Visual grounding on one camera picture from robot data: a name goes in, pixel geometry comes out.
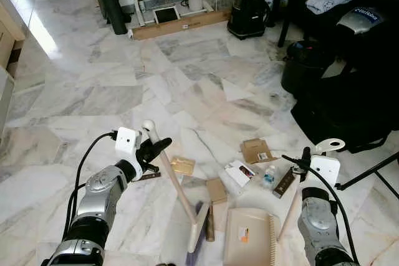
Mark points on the brown labelled cardboard box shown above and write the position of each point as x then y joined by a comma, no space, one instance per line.
252,149

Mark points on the dark brown bar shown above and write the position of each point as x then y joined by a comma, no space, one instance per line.
283,184

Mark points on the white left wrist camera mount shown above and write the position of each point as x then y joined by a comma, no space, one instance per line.
126,144

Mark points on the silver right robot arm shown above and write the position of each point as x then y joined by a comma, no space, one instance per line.
318,222

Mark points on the large black bag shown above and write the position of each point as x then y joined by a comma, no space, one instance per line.
349,113

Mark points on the black rolled mat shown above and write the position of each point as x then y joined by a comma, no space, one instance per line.
112,4

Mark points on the brown metallic cylinder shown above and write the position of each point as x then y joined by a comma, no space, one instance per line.
210,223

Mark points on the black vacuum cleaner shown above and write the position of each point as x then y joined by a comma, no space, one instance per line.
247,10

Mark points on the clear plastic bottle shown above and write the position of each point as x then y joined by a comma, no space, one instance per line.
269,179

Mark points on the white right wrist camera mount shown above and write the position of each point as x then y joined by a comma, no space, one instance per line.
325,169

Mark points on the white card package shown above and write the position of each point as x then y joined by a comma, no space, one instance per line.
237,172

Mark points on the gold flat box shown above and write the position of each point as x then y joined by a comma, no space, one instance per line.
182,166

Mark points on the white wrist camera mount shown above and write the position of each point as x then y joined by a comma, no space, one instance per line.
126,144
325,169

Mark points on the long brown cardboard box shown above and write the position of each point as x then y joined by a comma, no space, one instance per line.
187,24

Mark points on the white framed tablet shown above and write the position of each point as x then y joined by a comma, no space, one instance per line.
167,15

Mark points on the black metal stand legs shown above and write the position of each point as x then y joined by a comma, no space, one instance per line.
368,170

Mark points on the silver bag with blue label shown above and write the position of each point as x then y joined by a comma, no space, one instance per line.
358,22

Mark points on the black trash bin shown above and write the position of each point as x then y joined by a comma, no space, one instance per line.
305,66

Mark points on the small plain cardboard box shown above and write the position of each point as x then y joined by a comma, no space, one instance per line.
217,190

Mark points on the small dark flat stick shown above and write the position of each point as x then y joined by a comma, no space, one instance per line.
151,176

